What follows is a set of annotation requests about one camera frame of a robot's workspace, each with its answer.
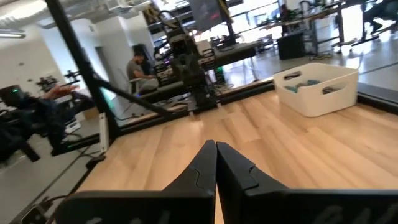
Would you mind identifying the black aluminium table frame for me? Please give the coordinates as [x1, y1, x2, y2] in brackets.
[9, 0, 398, 224]

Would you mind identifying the white frame bracket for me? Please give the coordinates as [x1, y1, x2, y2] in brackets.
[98, 112, 111, 154]

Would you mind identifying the black computer tower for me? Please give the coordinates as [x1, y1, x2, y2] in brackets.
[276, 30, 307, 61]

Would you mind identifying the ceiling light strip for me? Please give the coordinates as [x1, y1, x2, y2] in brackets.
[0, 29, 27, 39]

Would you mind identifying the person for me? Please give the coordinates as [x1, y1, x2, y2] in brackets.
[361, 0, 398, 35]
[0, 91, 94, 163]
[125, 52, 160, 95]

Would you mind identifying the dark grey desk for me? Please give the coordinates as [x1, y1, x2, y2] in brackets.
[198, 41, 266, 69]

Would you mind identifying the black frame clamp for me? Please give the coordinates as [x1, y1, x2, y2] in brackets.
[85, 154, 107, 170]

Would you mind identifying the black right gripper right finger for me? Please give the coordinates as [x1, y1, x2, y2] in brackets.
[216, 141, 398, 224]

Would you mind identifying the black low camera box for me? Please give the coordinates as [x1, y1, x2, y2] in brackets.
[21, 204, 45, 224]

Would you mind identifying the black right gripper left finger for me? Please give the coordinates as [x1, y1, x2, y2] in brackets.
[55, 139, 217, 224]

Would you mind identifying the person's hand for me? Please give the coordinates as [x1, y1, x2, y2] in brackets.
[39, 84, 80, 101]

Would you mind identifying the background robot rig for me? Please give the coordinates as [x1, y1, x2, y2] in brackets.
[35, 70, 81, 93]

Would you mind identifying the white plastic bin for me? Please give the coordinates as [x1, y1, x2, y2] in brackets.
[272, 62, 359, 118]

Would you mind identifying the background workbench with arms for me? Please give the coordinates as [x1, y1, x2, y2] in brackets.
[248, 0, 346, 47]

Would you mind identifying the black computer monitor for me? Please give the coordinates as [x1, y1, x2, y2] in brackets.
[187, 0, 225, 32]

